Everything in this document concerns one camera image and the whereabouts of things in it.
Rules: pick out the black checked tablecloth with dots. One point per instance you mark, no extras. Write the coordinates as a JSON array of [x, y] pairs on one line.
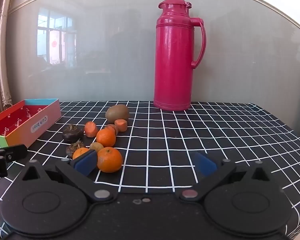
[[165, 142]]

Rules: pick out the orange carrot piece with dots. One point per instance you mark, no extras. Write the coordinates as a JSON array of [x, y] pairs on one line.
[[113, 128], [120, 125], [90, 129]]

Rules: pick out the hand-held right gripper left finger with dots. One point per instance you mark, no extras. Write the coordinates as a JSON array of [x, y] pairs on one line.
[[86, 162]]

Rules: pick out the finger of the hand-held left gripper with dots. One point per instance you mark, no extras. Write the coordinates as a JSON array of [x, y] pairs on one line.
[[15, 152]]

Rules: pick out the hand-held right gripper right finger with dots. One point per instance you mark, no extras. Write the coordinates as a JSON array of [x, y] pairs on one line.
[[204, 164]]

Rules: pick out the pink thermos jug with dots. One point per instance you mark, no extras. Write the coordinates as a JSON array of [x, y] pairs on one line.
[[172, 67]]

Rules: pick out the red cardboard box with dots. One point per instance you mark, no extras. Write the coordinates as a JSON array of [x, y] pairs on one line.
[[40, 127]]

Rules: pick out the beige lace-trimmed curtain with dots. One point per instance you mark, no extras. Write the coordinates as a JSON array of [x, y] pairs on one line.
[[0, 55]]

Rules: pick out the brown kiwi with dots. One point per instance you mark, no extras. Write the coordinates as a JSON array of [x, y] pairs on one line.
[[117, 113]]

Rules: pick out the dark water chestnut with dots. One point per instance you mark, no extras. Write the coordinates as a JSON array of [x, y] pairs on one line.
[[72, 133], [73, 148]]

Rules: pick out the orange tangerine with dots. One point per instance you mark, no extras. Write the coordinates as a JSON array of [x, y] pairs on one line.
[[109, 159], [105, 138], [79, 153]]

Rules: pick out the small green-brown kiwi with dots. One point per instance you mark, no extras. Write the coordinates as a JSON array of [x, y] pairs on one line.
[[96, 146]]

